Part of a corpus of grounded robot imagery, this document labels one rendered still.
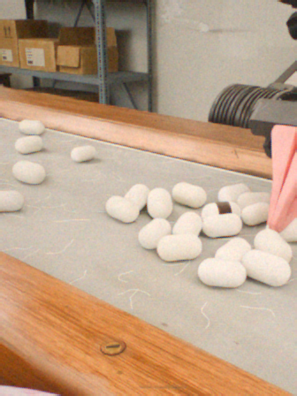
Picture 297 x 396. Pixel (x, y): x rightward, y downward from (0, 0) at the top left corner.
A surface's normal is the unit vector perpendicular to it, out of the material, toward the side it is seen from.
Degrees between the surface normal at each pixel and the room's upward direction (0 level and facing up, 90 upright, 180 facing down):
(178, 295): 0
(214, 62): 90
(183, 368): 0
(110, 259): 0
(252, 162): 45
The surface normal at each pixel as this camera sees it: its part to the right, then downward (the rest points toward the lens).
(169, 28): -0.59, 0.28
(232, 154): -0.41, -0.46
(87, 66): 0.74, 0.26
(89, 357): 0.02, -0.93
